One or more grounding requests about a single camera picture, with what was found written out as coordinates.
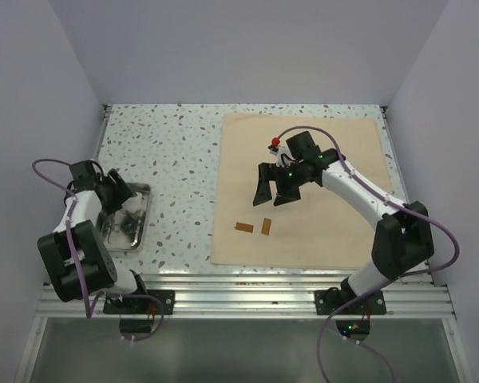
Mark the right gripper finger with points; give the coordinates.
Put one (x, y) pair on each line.
(284, 199)
(266, 173)

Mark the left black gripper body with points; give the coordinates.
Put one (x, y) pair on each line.
(114, 195)

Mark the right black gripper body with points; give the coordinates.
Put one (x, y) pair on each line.
(279, 180)

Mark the steel instrument tray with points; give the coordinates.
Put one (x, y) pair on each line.
(118, 242)

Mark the brown bandage vertical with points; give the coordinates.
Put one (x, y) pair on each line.
(266, 227)

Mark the brown bandage horizontal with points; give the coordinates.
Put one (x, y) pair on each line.
(245, 227)

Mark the white gauze pad bottom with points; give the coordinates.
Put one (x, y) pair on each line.
(133, 203)

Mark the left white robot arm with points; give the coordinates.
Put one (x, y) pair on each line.
(76, 254)

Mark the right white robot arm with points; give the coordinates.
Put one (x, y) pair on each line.
(402, 234)

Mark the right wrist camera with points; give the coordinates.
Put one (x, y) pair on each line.
(277, 149)

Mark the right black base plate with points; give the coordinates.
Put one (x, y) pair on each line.
(329, 300)

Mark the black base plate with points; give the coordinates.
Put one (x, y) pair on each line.
(154, 302)
(329, 300)

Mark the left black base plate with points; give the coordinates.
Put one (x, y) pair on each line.
(154, 302)

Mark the aluminium rail frame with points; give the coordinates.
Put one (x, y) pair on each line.
(289, 296)

